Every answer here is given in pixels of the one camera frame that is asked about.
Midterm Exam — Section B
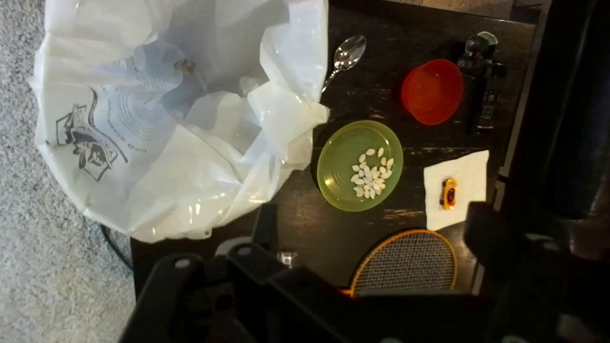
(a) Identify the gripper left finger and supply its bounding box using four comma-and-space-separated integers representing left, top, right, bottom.
119, 204, 310, 343

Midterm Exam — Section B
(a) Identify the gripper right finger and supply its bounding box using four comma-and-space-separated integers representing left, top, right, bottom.
464, 200, 610, 343

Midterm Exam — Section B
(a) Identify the trash can with white bag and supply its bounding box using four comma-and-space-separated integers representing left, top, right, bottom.
29, 0, 331, 244

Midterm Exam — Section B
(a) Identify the yellow toy car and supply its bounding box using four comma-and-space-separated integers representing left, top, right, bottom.
439, 177, 458, 211

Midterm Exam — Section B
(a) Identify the white paper napkin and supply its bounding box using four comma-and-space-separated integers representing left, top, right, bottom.
423, 150, 490, 232

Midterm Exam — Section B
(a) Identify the orange racket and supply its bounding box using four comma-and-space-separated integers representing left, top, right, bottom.
349, 229, 458, 297

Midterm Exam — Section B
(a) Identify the dark furniture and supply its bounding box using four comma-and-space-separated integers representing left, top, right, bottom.
498, 0, 610, 224

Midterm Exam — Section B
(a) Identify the black remote control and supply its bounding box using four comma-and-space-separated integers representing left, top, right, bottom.
469, 62, 507, 132

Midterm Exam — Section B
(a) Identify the heap of white seeds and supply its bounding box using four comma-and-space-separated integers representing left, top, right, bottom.
350, 147, 395, 200

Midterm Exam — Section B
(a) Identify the green plastic plate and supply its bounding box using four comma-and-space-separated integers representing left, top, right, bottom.
316, 120, 404, 212

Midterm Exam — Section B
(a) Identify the red plastic bowl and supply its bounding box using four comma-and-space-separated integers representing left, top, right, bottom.
400, 59, 464, 126

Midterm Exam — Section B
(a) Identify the dark toy figure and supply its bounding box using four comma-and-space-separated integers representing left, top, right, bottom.
457, 31, 499, 77

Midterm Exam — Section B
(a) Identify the silver metal spoon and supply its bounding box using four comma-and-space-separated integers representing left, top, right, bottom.
321, 35, 367, 94

